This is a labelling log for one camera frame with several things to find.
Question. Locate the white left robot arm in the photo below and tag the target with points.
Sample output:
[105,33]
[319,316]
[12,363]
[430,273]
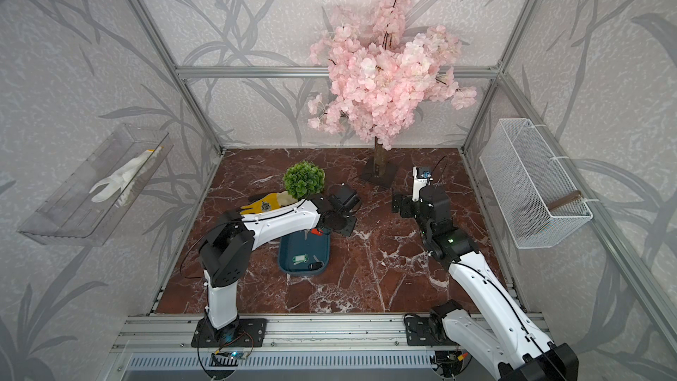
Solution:
[225,250]

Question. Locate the teal plastic storage box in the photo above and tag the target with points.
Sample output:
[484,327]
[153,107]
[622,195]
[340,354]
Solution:
[304,253]

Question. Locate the brush with wooden handle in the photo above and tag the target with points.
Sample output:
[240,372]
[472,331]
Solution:
[535,216]

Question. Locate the green artificial potted plant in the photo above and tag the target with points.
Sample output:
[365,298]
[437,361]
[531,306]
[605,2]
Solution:
[304,179]

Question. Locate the pink blossom artificial tree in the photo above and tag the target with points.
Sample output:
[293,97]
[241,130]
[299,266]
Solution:
[378,78]

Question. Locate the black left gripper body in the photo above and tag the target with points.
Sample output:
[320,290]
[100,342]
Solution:
[345,225]

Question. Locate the yellow black work glove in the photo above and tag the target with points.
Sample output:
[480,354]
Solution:
[268,203]

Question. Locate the white glove on shelf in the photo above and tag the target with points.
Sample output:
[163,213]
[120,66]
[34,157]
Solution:
[126,179]

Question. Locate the clear plastic wall shelf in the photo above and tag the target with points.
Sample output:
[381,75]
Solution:
[69,217]

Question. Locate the white wire mesh basket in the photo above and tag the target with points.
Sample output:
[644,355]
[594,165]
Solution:
[520,167]

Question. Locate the aluminium front rail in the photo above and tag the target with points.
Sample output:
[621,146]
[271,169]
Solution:
[284,332]

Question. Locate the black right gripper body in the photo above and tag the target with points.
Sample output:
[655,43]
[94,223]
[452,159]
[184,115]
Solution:
[411,209]

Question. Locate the key with black tag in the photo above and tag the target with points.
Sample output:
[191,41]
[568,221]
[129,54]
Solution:
[316,266]

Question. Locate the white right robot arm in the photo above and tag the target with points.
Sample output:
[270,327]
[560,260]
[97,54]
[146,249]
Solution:
[512,347]

